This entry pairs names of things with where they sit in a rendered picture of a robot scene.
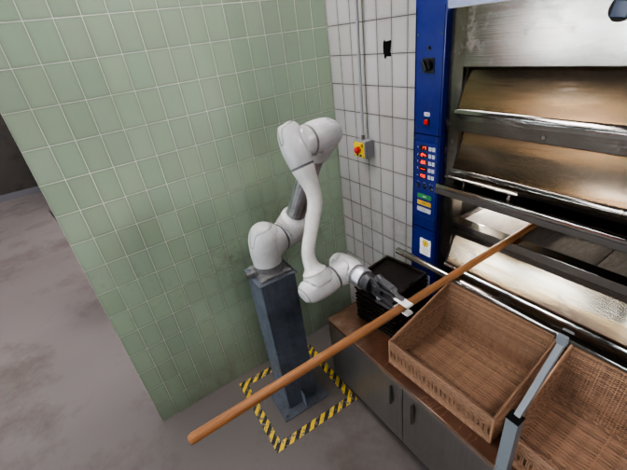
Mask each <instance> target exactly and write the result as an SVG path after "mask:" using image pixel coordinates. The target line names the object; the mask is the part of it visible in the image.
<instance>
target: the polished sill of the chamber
mask: <svg viewBox="0 0 627 470"><path fill-rule="evenodd" d="M452 228H454V229H457V230H459V231H462V232H465V233H466V234H469V235H471V236H474V237H476V238H479V239H481V240H484V241H487V242H490V243H492V244H497V243H499V242H501V241H503V240H505V239H506V238H507V237H508V236H510V235H508V234H506V233H503V232H500V231H497V230H495V229H492V228H487V227H485V226H483V225H480V224H477V223H474V222H471V221H469V220H466V219H464V218H461V217H457V218H456V219H454V220H453V221H452ZM505 249H508V250H510V251H512V252H514V253H517V254H519V255H522V256H526V257H529V258H531V259H534V260H535V261H538V262H540V263H543V264H546V265H548V266H551V267H553V268H556V269H558V270H561V271H564V272H567V273H569V274H572V275H574V276H577V277H579V278H581V279H583V280H586V281H589V282H591V283H595V284H598V285H600V286H603V287H604V288H607V289H610V290H612V291H615V292H617V293H620V294H622V295H625V296H627V277H625V276H622V275H620V274H618V273H615V272H612V271H610V270H605V269H602V268H599V267H597V266H594V265H592V264H589V263H586V262H584V261H581V260H578V259H575V258H573V257H571V256H566V255H563V254H560V253H558V252H555V251H552V250H550V249H547V248H545V247H542V246H539V245H536V244H534V243H531V242H527V241H524V240H522V239H518V240H516V241H515V242H513V243H511V244H509V245H508V246H506V247H505Z"/></svg>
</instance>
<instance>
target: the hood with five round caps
mask: <svg viewBox="0 0 627 470"><path fill-rule="evenodd" d="M486 66H627V0H508V1H502V2H495V3H489V4H482V5H476V6H469V7H468V10H467V33H466V45H465V58H464V67H486Z"/></svg>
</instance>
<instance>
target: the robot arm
mask: <svg viewBox="0 0 627 470"><path fill-rule="evenodd" d="M277 138H278V144H279V146H280V149H281V152H282V155H283V157H284V159H285V161H286V164H287V166H288V167H289V169H290V171H291V172H292V173H293V175H294V176H295V177H296V180H295V184H294V186H293V190H292V193H291V197H290V201H289V204H288V207H285V209H284V210H283V211H282V212H281V214H280V216H279V217H278V219H277V220H276V222H275V223H274V224H272V223H270V222H258V223H256V224H255V225H254V226H253V227H251V228H250V231H249V235H248V246H249V252H250V255H251V259H252V261H253V264H254V266H250V267H249V268H248V270H249V271H250V272H248V273H246V274H245V276H246V277H247V279H252V278H256V277H257V278H258V280H259V282H260V284H265V283H266V282H268V281H270V280H272V279H274V278H276V277H279V276H281V275H283V274H285V273H289V272H290V271H291V268H290V267H288V266H287V265H286V264H285V263H284V262H283V260H282V255H283V254H284V252H285V251H286V249H288V248H290V247H292V246H294V245H295V244H297V243H298V242H300V241H302V247H301V256H302V262H303V266H304V273H303V282H301V283H300V286H299V291H298V292H299V295H300V297H301V298H302V299H303V300H304V301H305V302H308V303H315V302H318V301H320V300H322V299H324V298H326V297H329V296H330V295H332V294H333V293H334V292H336V291H337V290H338V289H339V288H340V287H342V286H344V285H347V284H349V283H351V284H353V285H354V286H356V287H357V288H358V289H363V290H364V291H366V292H367V293H372V294H373V295H374V296H375V297H376V298H377V300H376V303H378V304H381V305H383V306H384V307H386V308H387V309H388V310H391V309H393V308H394V307H395V306H397V305H398V304H400V305H402V306H403V307H405V308H406V309H407V310H405V311H404V312H402V313H403V314H404V315H405V316H407V317H409V316H410V315H412V314H413V311H411V310H409V308H410V307H411V306H413V304H412V303H411V302H409V301H408V300H407V299H406V298H404V297H403V296H402V295H400V294H399V293H398V291H397V288H396V287H395V286H394V285H393V284H391V283H389V282H388V281H387V280H386V279H385V278H384V277H383V276H382V275H381V274H378V275H374V274H373V272H372V271H371V270H369V269H368V268H366V267H365V266H363V265H362V264H361V263H360V262H359V261H358V260H357V259H355V258H354V257H352V256H349V255H347V254H345V253H336V254H334V255H333V256H332V257H331V258H330V260H329V266H328V267H326V266H325V265H323V264H320V263H319V262H318V261H317V259H316V257H315V252H314V249H315V243H316V238H317V232H318V228H319V223H320V218H321V213H322V203H323V201H322V192H321V187H320V184H319V181H318V175H319V173H320V170H321V167H322V164H323V162H325V161H326V160H327V159H328V157H329V156H330V154H331V153H332V151H333V150H334V148H335V147H336V145H337V144H338V143H339V142H340V140H341V138H342V128H341V125H340V123H339V122H338V121H336V120H334V119H332V118H330V117H321V118H317V119H313V120H310V121H308V122H306V123H304V124H302V125H300V126H299V124H298V123H297V122H295V121H290V120H289V121H288V122H286V123H285V124H283V125H281V126H280V127H278V131H277ZM392 288H393V289H392ZM388 295H389V296H391V297H392V298H390V297H389V296H388ZM393 298H394V299H393Z"/></svg>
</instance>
